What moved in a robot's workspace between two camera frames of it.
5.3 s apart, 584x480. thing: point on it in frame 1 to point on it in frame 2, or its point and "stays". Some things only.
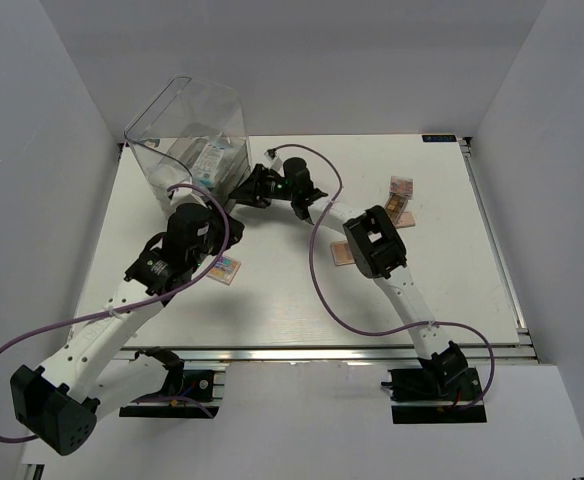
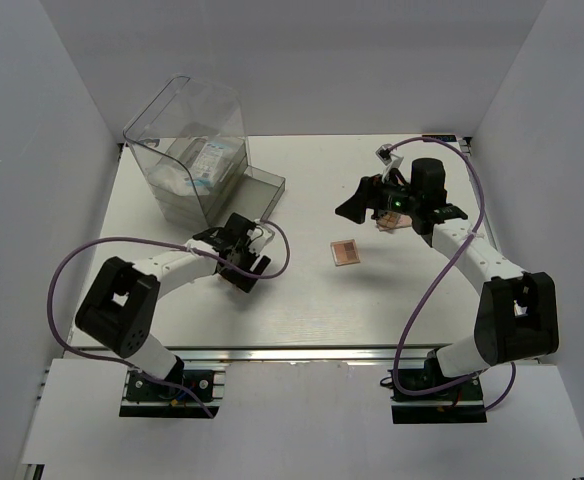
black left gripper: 235,234 to 251,257
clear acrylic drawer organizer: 191,144 stays
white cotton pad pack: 208,164 stays
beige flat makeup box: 406,219 stays
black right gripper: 253,190 to 369,195
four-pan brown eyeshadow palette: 341,253 stays
